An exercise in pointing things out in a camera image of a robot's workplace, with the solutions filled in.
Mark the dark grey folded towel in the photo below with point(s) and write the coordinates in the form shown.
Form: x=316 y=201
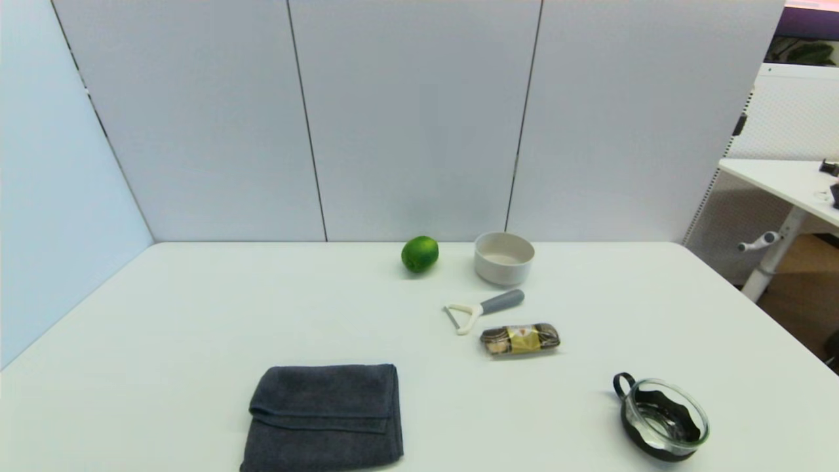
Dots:
x=324 y=419

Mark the green potted plant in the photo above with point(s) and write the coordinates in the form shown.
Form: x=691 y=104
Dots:
x=809 y=52

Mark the white side desk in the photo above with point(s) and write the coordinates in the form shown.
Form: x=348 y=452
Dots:
x=786 y=180

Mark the green lime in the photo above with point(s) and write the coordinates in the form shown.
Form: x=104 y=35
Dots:
x=419 y=254

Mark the white ceramic bowl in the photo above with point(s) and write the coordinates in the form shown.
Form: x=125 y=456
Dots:
x=503 y=269

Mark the glass cup with black holder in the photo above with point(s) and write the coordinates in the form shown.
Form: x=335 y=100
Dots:
x=662 y=419

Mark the small black desk item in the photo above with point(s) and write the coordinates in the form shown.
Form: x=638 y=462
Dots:
x=830 y=168

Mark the black flat desk item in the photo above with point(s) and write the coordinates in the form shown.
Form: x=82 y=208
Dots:
x=835 y=195

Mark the wrapped chocolate biscuit packet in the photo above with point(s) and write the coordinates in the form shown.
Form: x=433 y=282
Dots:
x=521 y=339

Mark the white perforated partition panel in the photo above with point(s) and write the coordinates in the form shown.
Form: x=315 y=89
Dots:
x=793 y=111

